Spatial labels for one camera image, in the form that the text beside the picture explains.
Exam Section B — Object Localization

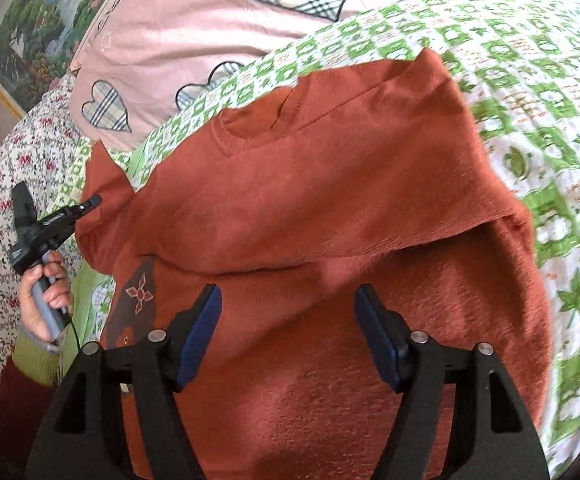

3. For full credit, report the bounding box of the framed landscape painting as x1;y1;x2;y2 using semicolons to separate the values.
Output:
0;0;105;118

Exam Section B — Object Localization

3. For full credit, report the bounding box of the green and maroon sleeve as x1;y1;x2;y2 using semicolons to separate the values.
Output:
0;328;60;479

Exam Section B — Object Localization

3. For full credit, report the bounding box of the person's left hand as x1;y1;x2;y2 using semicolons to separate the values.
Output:
18;252;73;344

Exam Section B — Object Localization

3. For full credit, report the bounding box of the pink heart-patterned duvet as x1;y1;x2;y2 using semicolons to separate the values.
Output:
68;0;561;152

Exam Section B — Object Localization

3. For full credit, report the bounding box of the rust orange sweater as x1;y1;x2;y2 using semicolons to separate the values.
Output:
76;50;552;479

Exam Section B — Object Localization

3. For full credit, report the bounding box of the green checkered quilt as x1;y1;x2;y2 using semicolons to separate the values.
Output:
54;0;580;478

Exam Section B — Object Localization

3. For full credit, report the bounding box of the black cable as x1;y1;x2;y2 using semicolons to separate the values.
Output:
66;316;84;376

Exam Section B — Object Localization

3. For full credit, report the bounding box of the floral bed sheet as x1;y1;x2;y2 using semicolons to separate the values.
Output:
0;74;91;376

